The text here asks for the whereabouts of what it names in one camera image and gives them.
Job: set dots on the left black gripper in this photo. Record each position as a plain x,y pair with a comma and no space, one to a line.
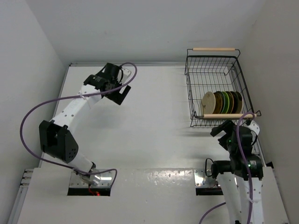
114,96

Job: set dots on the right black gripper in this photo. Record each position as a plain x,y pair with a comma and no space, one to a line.
227,127

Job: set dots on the black plate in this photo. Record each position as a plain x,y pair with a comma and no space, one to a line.
236,100

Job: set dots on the yellow patterned plate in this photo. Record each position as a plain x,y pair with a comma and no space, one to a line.
218,103
231,102

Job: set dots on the beige floral plate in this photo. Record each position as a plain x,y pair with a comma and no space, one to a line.
208,103

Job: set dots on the cream plate with flowers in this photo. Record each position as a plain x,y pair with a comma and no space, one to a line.
240,102

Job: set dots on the lime green plate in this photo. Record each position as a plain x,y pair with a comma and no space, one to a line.
226,103

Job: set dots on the blue patterned plate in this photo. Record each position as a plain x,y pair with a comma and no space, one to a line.
223,101

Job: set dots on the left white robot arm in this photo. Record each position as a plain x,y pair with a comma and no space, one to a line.
56,136

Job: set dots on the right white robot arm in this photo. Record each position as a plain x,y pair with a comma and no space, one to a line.
240,177

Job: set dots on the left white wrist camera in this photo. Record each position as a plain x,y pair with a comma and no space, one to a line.
126,74

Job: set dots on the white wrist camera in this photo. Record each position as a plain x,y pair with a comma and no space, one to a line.
126,74
253,126

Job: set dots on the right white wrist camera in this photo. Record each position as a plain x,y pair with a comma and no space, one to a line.
253,126

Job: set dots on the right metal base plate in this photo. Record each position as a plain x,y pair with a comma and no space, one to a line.
203,181

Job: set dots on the metal base plate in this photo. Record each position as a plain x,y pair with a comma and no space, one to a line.
103,180
203,181

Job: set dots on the black wire dish rack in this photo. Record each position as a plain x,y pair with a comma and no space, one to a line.
219,72

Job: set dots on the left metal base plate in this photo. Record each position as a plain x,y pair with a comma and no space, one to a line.
103,180

